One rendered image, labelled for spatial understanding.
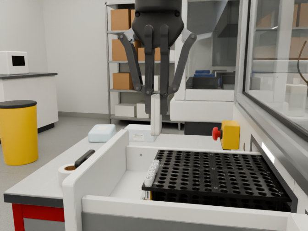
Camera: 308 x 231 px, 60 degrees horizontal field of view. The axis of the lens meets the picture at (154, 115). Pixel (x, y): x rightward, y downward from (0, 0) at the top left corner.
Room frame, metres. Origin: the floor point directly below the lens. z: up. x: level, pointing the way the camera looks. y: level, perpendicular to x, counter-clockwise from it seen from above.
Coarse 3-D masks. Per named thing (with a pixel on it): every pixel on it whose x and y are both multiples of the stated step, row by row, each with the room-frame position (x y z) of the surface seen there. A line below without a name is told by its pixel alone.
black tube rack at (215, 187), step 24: (168, 168) 0.45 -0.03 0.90; (192, 168) 0.45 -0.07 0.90; (216, 168) 0.45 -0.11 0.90; (240, 168) 0.45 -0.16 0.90; (264, 168) 0.45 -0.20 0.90; (168, 192) 0.41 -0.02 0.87; (192, 192) 0.36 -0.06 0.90; (216, 192) 0.36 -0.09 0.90; (240, 192) 0.36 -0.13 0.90; (264, 192) 0.36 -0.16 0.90
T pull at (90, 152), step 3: (90, 150) 0.51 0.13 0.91; (93, 150) 0.51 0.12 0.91; (87, 153) 0.49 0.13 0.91; (90, 153) 0.49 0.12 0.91; (93, 153) 0.51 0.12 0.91; (81, 156) 0.47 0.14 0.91; (84, 156) 0.47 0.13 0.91; (87, 156) 0.48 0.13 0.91; (78, 159) 0.46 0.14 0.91; (81, 159) 0.46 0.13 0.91; (84, 159) 0.46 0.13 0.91; (75, 162) 0.45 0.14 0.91; (78, 162) 0.45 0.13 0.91; (81, 162) 0.45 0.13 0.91; (75, 165) 0.45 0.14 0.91; (78, 165) 0.45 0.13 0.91
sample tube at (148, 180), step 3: (147, 177) 0.38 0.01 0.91; (150, 177) 0.38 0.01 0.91; (144, 180) 0.38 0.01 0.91; (147, 180) 0.38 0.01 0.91; (150, 180) 0.38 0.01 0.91; (144, 183) 0.38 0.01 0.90; (147, 183) 0.38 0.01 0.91; (150, 183) 0.38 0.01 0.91; (147, 186) 0.38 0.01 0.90; (150, 186) 0.38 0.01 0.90; (147, 192) 0.38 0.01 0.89; (150, 192) 0.38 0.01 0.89; (147, 195) 0.38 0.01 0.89; (150, 195) 0.38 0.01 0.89; (147, 198) 0.38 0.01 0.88; (150, 198) 0.38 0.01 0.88
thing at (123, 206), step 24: (144, 168) 0.58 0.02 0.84; (120, 192) 0.48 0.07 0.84; (96, 216) 0.34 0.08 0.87; (120, 216) 0.34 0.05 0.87; (144, 216) 0.34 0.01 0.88; (168, 216) 0.33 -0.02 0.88; (192, 216) 0.33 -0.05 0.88; (216, 216) 0.32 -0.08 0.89; (240, 216) 0.31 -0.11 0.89; (264, 216) 0.31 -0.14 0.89
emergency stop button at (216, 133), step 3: (213, 129) 0.76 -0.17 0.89; (216, 129) 0.75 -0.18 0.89; (213, 132) 0.75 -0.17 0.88; (216, 132) 0.75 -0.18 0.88; (219, 132) 0.76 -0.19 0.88; (213, 135) 0.75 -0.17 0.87; (216, 135) 0.75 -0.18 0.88; (219, 135) 0.75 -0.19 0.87; (213, 138) 0.75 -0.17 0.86; (216, 138) 0.75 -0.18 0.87
